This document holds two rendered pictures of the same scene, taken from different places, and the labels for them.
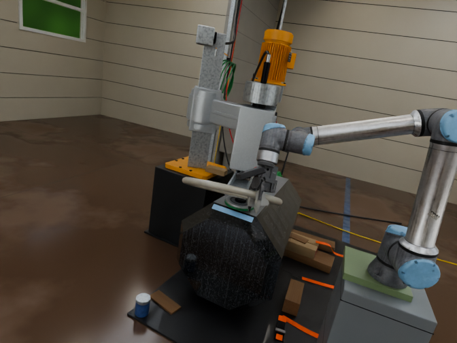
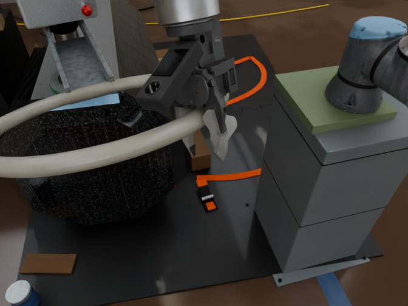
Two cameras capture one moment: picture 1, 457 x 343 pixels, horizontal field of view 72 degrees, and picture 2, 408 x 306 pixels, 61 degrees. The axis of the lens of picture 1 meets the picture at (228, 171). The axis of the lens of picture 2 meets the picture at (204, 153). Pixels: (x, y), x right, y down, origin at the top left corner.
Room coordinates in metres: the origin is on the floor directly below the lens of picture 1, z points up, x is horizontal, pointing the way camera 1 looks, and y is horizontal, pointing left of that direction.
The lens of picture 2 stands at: (0.86, 0.10, 1.61)
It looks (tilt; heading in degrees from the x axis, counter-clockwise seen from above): 46 degrees down; 327
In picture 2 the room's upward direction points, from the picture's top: straight up
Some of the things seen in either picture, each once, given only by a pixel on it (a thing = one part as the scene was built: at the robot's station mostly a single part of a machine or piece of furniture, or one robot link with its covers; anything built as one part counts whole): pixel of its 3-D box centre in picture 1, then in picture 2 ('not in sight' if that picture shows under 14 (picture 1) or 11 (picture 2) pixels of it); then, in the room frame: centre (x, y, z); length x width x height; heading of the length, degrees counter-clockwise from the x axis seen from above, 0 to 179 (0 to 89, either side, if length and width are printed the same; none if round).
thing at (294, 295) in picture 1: (293, 296); (195, 146); (2.20, -0.71, 0.07); 0.30 x 0.12 x 0.12; 163
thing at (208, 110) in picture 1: (220, 112); not in sight; (2.97, 0.17, 1.37); 0.74 x 0.34 x 0.25; 56
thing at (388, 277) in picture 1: (390, 268); (356, 85); (1.40, -0.89, 0.93); 0.19 x 0.19 x 0.10
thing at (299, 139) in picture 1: (298, 142); not in sight; (1.32, -0.27, 1.49); 0.12 x 0.12 x 0.09; 83
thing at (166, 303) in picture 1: (164, 301); (48, 263); (1.94, 0.30, 0.02); 0.25 x 0.10 x 0.01; 56
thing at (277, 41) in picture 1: (275, 58); not in sight; (2.72, -0.22, 1.90); 0.31 x 0.28 x 0.40; 82
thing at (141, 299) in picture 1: (142, 305); (23, 297); (1.81, 0.43, 0.08); 0.10 x 0.10 x 0.13
